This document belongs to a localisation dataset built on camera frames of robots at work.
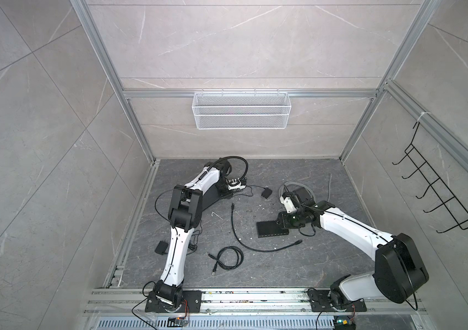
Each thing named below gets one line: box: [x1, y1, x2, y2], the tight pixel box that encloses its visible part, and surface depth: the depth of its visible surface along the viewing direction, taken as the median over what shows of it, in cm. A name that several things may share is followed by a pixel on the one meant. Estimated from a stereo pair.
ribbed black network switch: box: [256, 220, 290, 238], surface depth 91 cm
